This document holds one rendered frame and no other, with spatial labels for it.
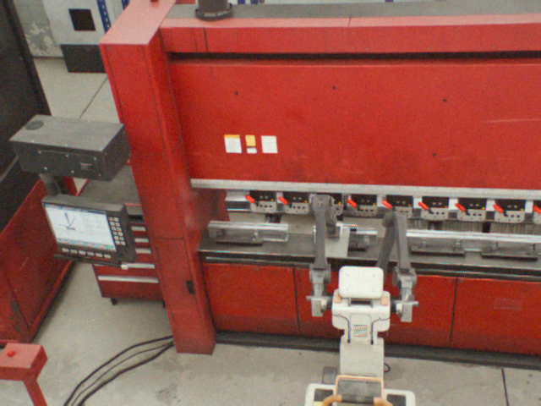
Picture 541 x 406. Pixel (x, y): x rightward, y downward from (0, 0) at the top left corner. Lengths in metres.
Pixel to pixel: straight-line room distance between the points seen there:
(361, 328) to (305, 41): 1.44
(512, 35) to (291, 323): 2.30
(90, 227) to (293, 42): 1.42
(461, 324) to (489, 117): 1.42
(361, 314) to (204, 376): 1.69
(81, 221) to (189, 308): 1.15
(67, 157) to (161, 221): 0.83
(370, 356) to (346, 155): 1.09
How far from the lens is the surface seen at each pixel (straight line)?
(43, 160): 3.74
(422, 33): 3.57
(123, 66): 3.71
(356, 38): 3.59
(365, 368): 3.84
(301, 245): 4.38
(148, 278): 5.13
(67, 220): 3.90
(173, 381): 4.91
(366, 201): 4.13
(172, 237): 4.29
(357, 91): 3.74
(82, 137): 3.64
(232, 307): 4.75
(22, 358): 4.25
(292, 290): 4.53
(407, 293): 3.57
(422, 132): 3.85
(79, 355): 5.26
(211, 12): 3.74
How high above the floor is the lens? 3.76
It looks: 38 degrees down
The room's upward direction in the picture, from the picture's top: 6 degrees counter-clockwise
